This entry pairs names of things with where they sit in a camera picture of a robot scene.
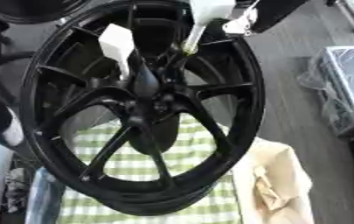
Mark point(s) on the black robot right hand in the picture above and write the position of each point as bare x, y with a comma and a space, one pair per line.
154, 35

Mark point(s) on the cream cloth bag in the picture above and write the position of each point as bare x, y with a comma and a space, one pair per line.
281, 180

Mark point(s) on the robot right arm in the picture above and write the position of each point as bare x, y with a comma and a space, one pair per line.
279, 13

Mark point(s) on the black oval object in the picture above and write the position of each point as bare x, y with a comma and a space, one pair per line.
156, 138

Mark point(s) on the black round tyre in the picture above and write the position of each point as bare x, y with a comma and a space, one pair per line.
37, 13

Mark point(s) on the black spoked wheel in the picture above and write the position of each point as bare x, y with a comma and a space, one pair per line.
235, 96

